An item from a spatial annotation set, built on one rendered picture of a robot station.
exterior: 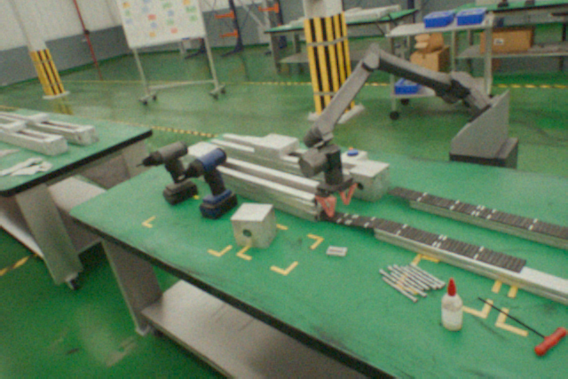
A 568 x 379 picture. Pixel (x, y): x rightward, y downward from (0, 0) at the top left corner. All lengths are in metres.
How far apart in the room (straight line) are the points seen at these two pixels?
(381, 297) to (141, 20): 6.63
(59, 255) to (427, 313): 2.20
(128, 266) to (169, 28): 5.39
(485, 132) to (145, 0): 6.16
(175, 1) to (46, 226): 4.81
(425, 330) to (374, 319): 0.10
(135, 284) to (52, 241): 0.82
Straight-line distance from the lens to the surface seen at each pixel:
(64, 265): 2.78
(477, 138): 1.63
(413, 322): 0.96
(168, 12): 6.94
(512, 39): 6.04
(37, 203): 2.62
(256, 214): 1.21
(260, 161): 1.69
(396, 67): 1.54
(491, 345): 0.94
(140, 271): 2.02
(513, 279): 1.06
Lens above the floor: 1.47
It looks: 23 degrees down
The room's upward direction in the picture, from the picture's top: 11 degrees counter-clockwise
